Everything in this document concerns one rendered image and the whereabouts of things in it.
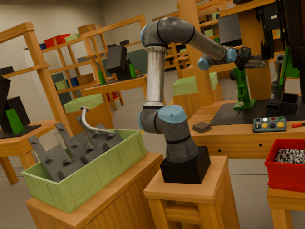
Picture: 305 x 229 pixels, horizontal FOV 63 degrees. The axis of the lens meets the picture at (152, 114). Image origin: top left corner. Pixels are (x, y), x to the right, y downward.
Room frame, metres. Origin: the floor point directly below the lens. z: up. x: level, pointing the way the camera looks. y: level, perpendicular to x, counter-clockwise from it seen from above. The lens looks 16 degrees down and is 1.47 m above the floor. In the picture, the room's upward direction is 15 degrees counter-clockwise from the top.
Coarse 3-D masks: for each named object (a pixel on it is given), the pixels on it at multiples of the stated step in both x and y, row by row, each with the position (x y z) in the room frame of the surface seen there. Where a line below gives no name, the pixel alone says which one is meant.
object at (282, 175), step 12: (276, 144) 1.00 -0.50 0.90; (288, 144) 0.99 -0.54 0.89; (300, 144) 0.96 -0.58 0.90; (276, 156) 0.96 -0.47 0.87; (288, 156) 0.93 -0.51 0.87; (300, 156) 0.89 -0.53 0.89; (276, 168) 0.84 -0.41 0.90; (288, 168) 0.81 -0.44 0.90; (300, 168) 0.79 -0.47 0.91; (276, 180) 0.84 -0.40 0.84; (288, 180) 0.82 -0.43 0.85; (300, 180) 0.79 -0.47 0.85
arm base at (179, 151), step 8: (168, 144) 1.04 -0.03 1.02; (176, 144) 1.01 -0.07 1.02; (184, 144) 1.01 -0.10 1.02; (192, 144) 1.02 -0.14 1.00; (168, 152) 1.05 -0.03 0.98; (176, 152) 1.00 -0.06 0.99; (184, 152) 0.99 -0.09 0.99; (192, 152) 1.01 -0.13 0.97; (168, 160) 1.04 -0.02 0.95; (176, 160) 1.00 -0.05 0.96; (184, 160) 0.99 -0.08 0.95
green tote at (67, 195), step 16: (128, 144) 1.42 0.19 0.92; (96, 160) 1.24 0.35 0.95; (112, 160) 1.32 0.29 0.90; (128, 160) 1.40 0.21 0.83; (32, 176) 1.25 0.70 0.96; (48, 176) 1.44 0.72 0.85; (80, 176) 1.16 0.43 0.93; (96, 176) 1.23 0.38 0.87; (112, 176) 1.29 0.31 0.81; (32, 192) 1.32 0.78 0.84; (48, 192) 1.18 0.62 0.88; (64, 192) 1.09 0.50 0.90; (80, 192) 1.14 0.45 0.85; (96, 192) 1.20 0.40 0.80; (64, 208) 1.10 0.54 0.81
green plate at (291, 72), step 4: (288, 48) 1.27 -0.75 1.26; (288, 52) 1.28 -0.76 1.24; (288, 56) 1.28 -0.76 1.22; (284, 60) 1.28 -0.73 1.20; (288, 60) 1.28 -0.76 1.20; (284, 64) 1.28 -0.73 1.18; (288, 64) 1.28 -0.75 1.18; (284, 68) 1.28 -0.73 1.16; (288, 68) 1.28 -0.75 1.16; (292, 68) 1.27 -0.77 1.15; (296, 68) 1.26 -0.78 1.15; (284, 72) 1.28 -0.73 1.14; (288, 72) 1.28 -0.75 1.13; (292, 72) 1.27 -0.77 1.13; (296, 72) 1.26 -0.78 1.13; (284, 76) 1.30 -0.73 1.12; (288, 76) 1.28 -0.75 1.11; (292, 76) 1.27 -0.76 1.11; (296, 76) 1.26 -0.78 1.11
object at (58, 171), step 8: (32, 136) 1.39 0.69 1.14; (32, 144) 1.36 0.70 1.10; (40, 144) 1.39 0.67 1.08; (40, 152) 1.36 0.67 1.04; (48, 152) 1.38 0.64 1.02; (56, 152) 1.41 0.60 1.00; (64, 152) 1.43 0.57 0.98; (40, 160) 1.33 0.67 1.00; (56, 160) 1.37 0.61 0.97; (48, 168) 1.32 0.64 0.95; (56, 168) 1.34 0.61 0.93; (64, 168) 1.31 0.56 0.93; (72, 168) 1.34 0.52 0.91; (80, 168) 1.36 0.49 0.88; (56, 176) 1.31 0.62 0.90; (64, 176) 1.29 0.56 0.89
